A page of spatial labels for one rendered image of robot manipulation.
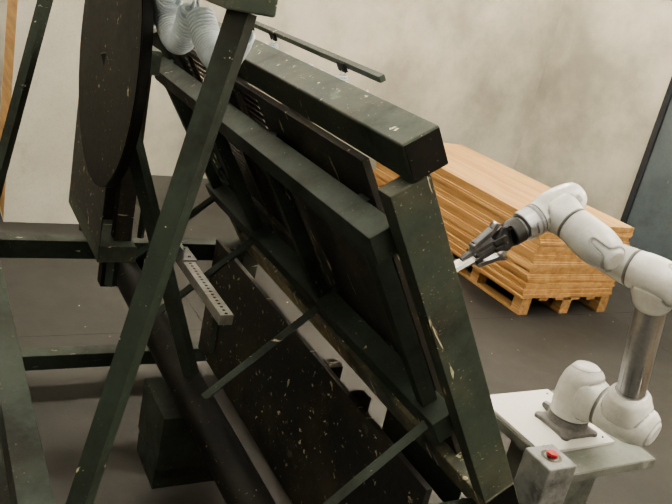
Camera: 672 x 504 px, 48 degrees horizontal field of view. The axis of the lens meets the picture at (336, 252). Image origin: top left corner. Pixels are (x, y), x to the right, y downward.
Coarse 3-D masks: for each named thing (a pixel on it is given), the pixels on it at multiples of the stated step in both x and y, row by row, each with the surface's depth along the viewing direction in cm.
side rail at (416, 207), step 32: (384, 192) 168; (416, 192) 169; (416, 224) 172; (416, 256) 176; (448, 256) 181; (416, 288) 181; (448, 288) 185; (448, 320) 189; (448, 352) 194; (448, 384) 199; (480, 384) 204; (480, 416) 209; (480, 448) 215; (480, 480) 221; (512, 480) 228
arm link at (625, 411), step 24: (648, 264) 244; (648, 288) 244; (648, 312) 248; (648, 336) 254; (624, 360) 266; (648, 360) 260; (624, 384) 268; (600, 408) 279; (624, 408) 269; (648, 408) 270; (624, 432) 273; (648, 432) 269
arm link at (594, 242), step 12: (576, 216) 206; (588, 216) 205; (564, 228) 207; (576, 228) 204; (588, 228) 202; (600, 228) 202; (564, 240) 208; (576, 240) 204; (588, 240) 201; (600, 240) 200; (612, 240) 200; (576, 252) 205; (588, 252) 201; (600, 252) 200; (612, 252) 199; (624, 252) 201; (600, 264) 201; (612, 264) 201
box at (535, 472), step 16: (528, 448) 244; (544, 448) 246; (528, 464) 243; (544, 464) 237; (560, 464) 239; (528, 480) 243; (544, 480) 237; (560, 480) 239; (528, 496) 243; (544, 496) 239; (560, 496) 243
